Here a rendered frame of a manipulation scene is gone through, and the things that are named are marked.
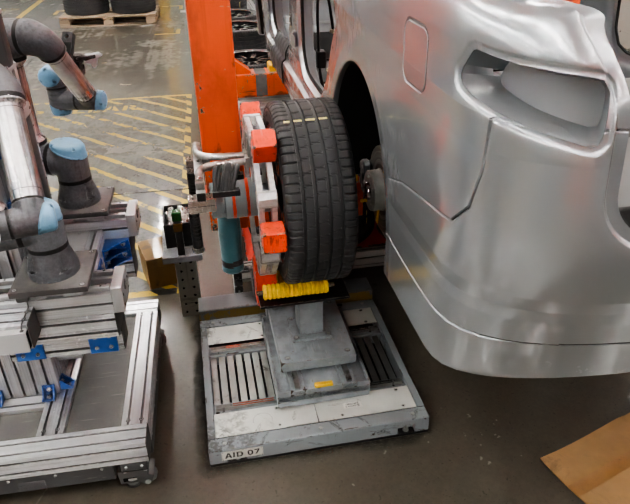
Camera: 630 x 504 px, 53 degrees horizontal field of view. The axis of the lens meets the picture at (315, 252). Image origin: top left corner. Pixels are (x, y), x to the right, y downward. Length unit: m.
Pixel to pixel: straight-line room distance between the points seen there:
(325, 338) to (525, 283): 1.33
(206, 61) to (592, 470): 2.05
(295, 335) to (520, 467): 0.97
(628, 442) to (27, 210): 2.19
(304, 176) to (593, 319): 0.96
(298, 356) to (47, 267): 1.02
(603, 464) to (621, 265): 1.31
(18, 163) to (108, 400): 1.07
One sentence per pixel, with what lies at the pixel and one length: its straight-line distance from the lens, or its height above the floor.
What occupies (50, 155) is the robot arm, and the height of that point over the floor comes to 1.01.
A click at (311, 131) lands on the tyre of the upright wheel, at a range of 2.06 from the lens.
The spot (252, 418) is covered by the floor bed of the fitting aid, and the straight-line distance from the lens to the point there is 2.48.
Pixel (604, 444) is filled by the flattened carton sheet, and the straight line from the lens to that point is 2.67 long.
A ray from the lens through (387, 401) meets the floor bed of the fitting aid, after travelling 2.54.
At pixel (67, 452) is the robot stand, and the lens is 2.32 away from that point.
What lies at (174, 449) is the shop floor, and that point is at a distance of 2.53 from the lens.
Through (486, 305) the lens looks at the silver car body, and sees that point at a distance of 1.47.
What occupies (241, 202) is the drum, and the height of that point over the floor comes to 0.86.
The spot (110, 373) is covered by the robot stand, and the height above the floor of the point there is 0.21.
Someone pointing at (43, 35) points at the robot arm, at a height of 1.41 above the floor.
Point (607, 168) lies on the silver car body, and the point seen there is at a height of 1.36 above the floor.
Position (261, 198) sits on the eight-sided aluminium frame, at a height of 0.97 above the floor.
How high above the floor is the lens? 1.83
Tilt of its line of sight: 31 degrees down
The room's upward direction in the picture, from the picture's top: 1 degrees counter-clockwise
